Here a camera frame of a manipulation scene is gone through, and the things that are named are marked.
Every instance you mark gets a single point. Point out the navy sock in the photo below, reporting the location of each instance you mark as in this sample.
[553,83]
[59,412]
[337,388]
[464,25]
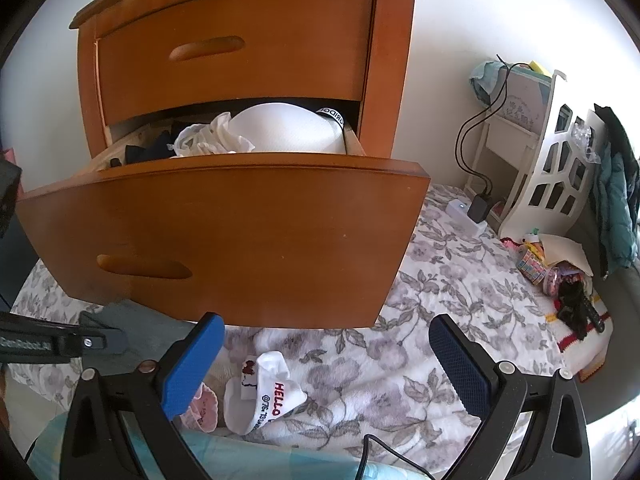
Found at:
[150,150]

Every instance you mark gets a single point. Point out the dark blue panel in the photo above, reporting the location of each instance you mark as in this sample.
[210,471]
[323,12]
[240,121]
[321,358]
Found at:
[17,270]

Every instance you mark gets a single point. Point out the white printed sock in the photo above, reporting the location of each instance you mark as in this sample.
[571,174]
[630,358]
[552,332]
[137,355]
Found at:
[280,390]

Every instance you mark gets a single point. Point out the floral blanket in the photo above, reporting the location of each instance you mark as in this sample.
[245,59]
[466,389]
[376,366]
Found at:
[400,350]

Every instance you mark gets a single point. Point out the pink underwear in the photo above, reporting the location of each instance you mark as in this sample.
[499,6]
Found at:
[205,410]

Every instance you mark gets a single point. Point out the white power strip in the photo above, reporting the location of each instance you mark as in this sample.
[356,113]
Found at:
[457,209]

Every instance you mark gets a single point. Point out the striped crocheted mat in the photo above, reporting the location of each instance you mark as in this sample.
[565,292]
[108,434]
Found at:
[595,350]

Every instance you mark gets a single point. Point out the white paper sheet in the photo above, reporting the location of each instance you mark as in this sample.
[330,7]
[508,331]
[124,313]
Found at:
[562,250]

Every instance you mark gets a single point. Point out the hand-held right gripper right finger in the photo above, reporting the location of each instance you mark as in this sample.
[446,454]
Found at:
[460,370]

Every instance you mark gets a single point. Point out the black toy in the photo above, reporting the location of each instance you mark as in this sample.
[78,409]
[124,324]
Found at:
[575,307]

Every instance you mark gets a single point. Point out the light blue cloth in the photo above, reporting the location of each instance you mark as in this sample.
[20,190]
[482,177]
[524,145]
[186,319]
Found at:
[280,460]

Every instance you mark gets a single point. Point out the yellow block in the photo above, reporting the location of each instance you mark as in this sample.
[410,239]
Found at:
[539,67]

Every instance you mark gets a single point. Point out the black jacket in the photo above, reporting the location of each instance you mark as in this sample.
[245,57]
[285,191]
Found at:
[617,130]

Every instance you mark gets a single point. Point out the teal cloth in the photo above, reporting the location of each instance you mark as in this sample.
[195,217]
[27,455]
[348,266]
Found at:
[482,80]

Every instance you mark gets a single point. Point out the dark grey underwear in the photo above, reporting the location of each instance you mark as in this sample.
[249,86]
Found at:
[150,320]

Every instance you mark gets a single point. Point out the wooden nightstand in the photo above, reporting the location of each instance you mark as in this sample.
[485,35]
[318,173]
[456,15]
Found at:
[395,60]

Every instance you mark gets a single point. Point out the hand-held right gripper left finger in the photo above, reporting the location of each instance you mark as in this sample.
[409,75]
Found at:
[192,370]

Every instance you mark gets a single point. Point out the grey sofa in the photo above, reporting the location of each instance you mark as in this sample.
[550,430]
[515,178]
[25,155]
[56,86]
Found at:
[617,320]

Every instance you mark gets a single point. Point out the teal jacket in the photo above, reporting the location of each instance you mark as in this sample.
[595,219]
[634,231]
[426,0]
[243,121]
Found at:
[615,210]

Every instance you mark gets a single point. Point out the black charger adapter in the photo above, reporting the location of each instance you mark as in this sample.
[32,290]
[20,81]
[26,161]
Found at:
[480,209]

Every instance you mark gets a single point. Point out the cream satin underwear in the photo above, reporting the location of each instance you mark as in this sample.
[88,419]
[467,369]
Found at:
[210,140]

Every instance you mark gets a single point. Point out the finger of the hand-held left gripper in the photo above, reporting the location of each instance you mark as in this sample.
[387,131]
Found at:
[107,337]

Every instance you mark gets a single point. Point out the white plastic laundry basket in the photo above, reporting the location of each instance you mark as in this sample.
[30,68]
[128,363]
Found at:
[540,160]

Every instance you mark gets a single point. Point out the clear plastic bag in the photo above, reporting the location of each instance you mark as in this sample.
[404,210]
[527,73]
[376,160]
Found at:
[584,140]

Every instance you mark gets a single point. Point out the pink object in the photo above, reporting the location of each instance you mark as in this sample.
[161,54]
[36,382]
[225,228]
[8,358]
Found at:
[7,154]

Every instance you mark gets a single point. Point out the pile of colourful toys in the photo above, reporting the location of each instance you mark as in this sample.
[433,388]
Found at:
[530,265]

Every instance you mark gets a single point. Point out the black underwear with waistband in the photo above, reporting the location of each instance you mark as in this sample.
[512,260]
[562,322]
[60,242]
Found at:
[336,116]

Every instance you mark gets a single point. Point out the closed wooden drawer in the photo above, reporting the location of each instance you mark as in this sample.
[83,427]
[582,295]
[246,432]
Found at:
[225,75]

